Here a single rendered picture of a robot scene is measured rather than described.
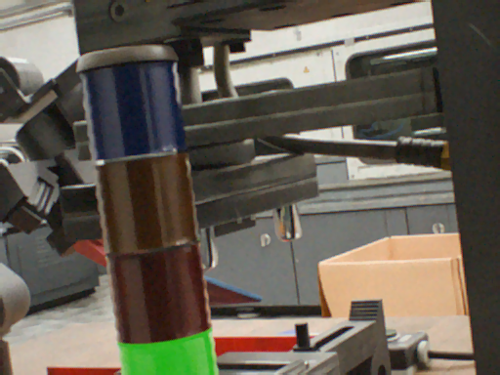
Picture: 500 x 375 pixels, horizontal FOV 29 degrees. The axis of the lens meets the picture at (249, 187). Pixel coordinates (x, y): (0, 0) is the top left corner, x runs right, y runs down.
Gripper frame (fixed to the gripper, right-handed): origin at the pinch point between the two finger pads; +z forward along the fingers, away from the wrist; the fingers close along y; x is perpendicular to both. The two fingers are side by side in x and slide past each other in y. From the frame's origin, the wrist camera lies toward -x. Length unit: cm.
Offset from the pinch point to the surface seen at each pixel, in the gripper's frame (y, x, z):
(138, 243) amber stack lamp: 36, -47, 10
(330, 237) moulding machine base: -192, 439, -46
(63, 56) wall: -420, 667, -380
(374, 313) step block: 15.7, 5.7, 16.0
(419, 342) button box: 13.1, 15.7, 20.7
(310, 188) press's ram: 26.0, -11.5, 6.1
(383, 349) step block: 14.2, 6.0, 19.1
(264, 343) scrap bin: 4.3, 5.0, 11.9
